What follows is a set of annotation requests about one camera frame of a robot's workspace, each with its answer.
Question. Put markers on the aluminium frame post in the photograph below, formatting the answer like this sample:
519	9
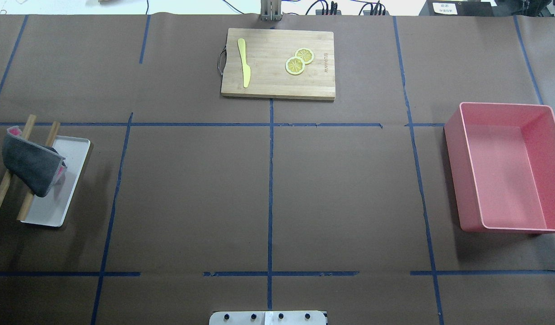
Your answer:
271	10

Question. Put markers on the yellow plastic knife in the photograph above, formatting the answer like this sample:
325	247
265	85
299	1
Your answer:
246	69

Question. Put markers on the pink plastic bin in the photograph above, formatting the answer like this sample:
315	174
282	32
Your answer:
502	159

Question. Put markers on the rear lemon slice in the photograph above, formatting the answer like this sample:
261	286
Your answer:
305	54

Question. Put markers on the bamboo cutting board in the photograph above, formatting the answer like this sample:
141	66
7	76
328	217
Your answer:
267	52

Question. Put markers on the lemon slice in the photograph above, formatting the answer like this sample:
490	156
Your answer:
305	54
295	65

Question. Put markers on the front lemon slice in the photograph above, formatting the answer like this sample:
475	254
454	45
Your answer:
295	65

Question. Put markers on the white rectangular tray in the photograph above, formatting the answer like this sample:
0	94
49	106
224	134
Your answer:
51	210

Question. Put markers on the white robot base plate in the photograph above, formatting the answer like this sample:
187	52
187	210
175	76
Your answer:
301	317

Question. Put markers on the right wooden rack rod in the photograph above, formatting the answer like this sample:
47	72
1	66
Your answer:
27	202

